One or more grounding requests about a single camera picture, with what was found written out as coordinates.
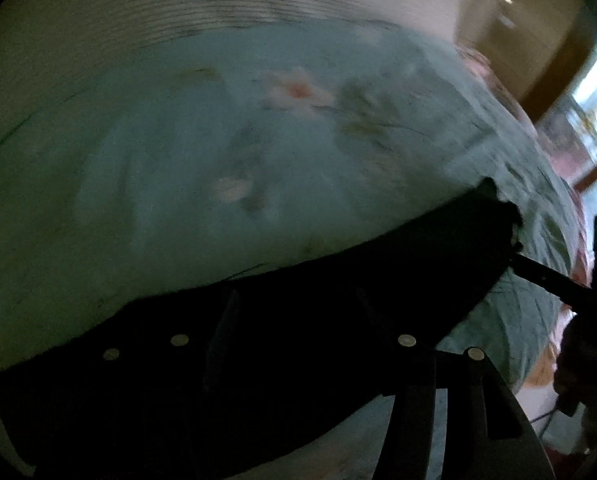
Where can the brown wooden door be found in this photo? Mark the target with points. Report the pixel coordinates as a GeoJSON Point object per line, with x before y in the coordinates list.
{"type": "Point", "coordinates": [553, 65]}

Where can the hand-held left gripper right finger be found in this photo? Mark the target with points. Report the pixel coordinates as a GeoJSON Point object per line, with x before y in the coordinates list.
{"type": "Point", "coordinates": [411, 385]}

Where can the bright window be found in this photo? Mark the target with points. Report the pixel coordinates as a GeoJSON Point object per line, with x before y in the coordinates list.
{"type": "Point", "coordinates": [595, 95]}

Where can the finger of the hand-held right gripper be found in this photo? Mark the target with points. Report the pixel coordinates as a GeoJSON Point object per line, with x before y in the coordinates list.
{"type": "Point", "coordinates": [548, 277]}

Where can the pink floral quilt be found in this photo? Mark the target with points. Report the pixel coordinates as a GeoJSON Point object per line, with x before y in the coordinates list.
{"type": "Point", "coordinates": [575, 240]}

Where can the green floral bed sheet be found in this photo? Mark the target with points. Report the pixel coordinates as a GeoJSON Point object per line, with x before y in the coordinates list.
{"type": "Point", "coordinates": [218, 160]}

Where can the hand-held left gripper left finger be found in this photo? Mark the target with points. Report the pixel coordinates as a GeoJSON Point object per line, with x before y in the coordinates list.
{"type": "Point", "coordinates": [226, 317]}

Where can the black pants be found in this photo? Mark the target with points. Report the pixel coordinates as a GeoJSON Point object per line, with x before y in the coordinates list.
{"type": "Point", "coordinates": [258, 340]}

